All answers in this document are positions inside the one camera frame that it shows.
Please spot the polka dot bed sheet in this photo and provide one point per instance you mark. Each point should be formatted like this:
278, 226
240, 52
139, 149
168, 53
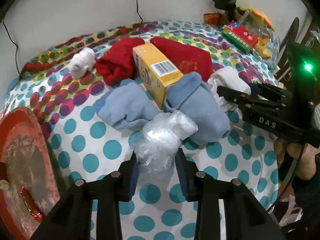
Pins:
82, 108

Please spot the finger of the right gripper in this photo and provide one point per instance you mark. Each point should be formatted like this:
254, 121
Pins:
268, 91
234, 96

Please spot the black clamp stand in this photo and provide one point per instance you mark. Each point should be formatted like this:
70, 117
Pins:
228, 6

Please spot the light blue sock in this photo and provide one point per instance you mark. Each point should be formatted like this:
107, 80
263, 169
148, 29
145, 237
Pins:
191, 96
125, 106

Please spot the yellow medicine box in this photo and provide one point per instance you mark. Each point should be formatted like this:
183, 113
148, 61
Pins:
156, 71

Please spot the person right hand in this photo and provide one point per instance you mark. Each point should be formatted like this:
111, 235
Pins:
306, 168

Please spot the yellow plush toy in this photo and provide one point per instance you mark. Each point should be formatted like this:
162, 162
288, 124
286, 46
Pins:
258, 19

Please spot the clear plastic bag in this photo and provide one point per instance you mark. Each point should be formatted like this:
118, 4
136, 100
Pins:
161, 138

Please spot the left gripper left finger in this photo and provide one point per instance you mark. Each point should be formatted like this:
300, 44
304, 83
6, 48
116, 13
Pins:
70, 218

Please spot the red sock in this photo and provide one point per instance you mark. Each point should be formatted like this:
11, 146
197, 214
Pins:
185, 57
117, 64

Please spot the small white sock roll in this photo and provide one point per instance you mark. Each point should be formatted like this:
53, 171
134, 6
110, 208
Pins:
81, 63

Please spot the red round tray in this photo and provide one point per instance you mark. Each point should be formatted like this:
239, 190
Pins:
25, 153

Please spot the red candy wrapper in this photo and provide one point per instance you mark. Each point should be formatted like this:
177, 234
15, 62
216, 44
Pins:
30, 204

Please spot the red green medicine box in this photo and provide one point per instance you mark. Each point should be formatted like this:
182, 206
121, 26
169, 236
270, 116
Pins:
240, 37

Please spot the red snack packet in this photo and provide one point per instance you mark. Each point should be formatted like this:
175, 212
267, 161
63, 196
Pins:
212, 18

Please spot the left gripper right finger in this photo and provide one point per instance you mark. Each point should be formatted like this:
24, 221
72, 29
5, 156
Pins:
245, 217

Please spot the plastic bag of snacks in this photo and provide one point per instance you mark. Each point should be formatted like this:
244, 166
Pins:
268, 44

